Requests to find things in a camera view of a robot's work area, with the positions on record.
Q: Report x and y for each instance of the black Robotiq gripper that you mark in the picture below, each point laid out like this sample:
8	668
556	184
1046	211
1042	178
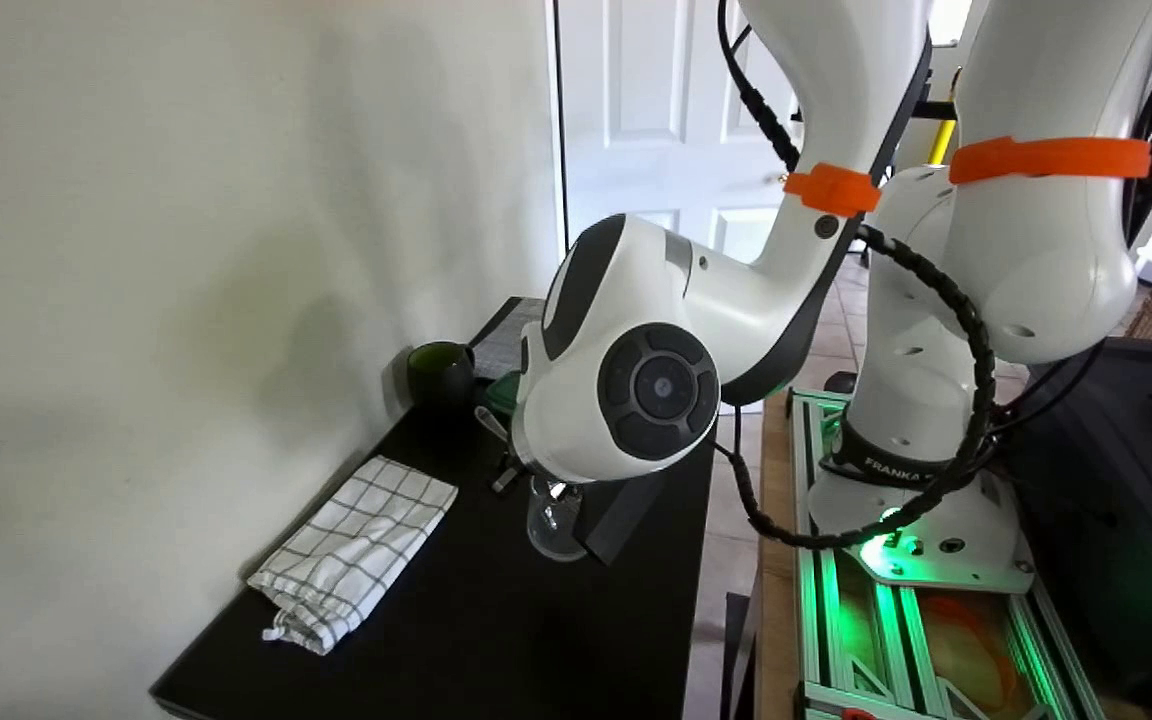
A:
618	515

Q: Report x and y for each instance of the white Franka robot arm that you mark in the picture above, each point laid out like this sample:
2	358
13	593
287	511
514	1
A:
657	305

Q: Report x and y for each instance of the clear glass cup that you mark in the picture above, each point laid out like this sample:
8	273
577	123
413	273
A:
561	525

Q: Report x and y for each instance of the wooden board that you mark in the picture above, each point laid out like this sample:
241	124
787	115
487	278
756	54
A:
776	562

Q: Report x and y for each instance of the dark green mug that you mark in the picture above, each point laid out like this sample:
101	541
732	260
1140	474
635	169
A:
443	378

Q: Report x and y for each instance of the white checked dish cloth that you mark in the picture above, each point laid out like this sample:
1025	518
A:
359	546

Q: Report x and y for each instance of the white panelled door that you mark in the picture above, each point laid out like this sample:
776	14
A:
657	123

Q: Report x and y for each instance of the black cabinet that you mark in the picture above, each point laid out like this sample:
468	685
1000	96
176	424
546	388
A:
1131	520

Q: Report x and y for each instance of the aluminium base frame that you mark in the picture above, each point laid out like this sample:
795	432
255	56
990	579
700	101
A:
923	641

